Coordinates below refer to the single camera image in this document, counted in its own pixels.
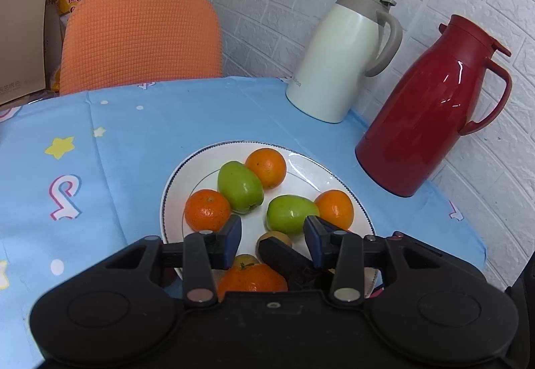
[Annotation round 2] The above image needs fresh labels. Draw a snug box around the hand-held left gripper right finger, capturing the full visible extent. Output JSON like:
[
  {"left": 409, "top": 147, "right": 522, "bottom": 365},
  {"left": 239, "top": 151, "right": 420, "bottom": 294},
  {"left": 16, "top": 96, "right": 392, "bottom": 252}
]
[{"left": 303, "top": 216, "right": 481, "bottom": 305}]

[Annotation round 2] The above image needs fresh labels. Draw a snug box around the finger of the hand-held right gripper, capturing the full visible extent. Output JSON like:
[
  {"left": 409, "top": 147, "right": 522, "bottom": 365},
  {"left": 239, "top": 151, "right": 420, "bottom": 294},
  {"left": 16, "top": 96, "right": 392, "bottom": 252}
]
[{"left": 257, "top": 236, "right": 335, "bottom": 291}]

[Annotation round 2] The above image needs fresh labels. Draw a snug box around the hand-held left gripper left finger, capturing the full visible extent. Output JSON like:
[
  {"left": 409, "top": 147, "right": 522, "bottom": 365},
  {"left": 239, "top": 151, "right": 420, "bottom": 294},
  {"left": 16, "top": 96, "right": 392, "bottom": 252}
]
[{"left": 102, "top": 214, "right": 243, "bottom": 308}]

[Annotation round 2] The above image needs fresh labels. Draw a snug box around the longan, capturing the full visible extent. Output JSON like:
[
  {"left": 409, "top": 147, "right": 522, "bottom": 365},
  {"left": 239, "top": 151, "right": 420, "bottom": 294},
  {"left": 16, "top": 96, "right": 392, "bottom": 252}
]
[
  {"left": 232, "top": 254, "right": 260, "bottom": 270},
  {"left": 256, "top": 230, "right": 293, "bottom": 248}
]

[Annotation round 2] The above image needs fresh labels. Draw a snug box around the green jujube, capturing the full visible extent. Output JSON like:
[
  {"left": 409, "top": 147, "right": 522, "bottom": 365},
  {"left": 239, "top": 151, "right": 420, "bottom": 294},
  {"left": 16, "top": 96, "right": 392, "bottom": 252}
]
[
  {"left": 217, "top": 161, "right": 264, "bottom": 214},
  {"left": 266, "top": 194, "right": 320, "bottom": 235}
]

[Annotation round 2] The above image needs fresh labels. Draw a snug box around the tangerine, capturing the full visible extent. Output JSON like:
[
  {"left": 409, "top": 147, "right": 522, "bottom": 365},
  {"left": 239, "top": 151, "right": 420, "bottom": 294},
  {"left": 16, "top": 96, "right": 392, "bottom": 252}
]
[
  {"left": 217, "top": 262, "right": 289, "bottom": 295},
  {"left": 184, "top": 189, "right": 232, "bottom": 233}
]

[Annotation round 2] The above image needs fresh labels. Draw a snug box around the large orange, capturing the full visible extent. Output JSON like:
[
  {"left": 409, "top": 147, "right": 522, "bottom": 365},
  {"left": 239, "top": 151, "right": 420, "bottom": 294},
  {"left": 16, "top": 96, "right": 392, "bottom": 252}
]
[
  {"left": 245, "top": 147, "right": 287, "bottom": 190},
  {"left": 313, "top": 189, "right": 354, "bottom": 231}
]

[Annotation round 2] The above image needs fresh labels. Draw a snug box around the white plate with blue rim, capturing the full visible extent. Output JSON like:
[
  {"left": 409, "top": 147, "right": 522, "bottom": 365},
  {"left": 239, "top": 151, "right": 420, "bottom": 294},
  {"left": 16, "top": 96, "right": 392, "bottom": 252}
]
[{"left": 160, "top": 139, "right": 376, "bottom": 298}]

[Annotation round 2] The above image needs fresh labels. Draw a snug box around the blue cartoon print tablecloth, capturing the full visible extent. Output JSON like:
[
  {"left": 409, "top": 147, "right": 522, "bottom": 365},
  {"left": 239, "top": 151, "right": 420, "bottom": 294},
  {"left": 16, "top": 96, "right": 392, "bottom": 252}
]
[{"left": 0, "top": 76, "right": 488, "bottom": 369}]

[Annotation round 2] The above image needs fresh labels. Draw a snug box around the red thermos jug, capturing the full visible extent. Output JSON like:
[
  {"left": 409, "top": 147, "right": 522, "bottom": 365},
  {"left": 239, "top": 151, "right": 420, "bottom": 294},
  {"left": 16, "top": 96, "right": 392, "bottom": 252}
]
[{"left": 355, "top": 15, "right": 513, "bottom": 198}]

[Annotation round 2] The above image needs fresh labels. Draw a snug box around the white thermos jug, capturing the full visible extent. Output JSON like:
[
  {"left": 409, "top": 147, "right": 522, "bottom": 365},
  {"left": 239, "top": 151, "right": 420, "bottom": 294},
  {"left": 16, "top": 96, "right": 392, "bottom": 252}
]
[{"left": 285, "top": 0, "right": 403, "bottom": 124}]

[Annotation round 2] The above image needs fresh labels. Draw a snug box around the orange mesh chair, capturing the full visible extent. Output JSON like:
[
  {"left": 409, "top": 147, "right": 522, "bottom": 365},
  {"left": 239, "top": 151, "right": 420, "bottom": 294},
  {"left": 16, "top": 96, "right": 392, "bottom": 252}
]
[{"left": 61, "top": 0, "right": 223, "bottom": 96}]

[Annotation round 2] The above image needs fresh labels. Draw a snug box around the brown cardboard box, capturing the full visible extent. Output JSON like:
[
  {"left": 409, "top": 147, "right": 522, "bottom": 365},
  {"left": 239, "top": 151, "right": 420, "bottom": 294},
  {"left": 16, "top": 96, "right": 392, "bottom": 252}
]
[{"left": 0, "top": 0, "right": 53, "bottom": 106}]

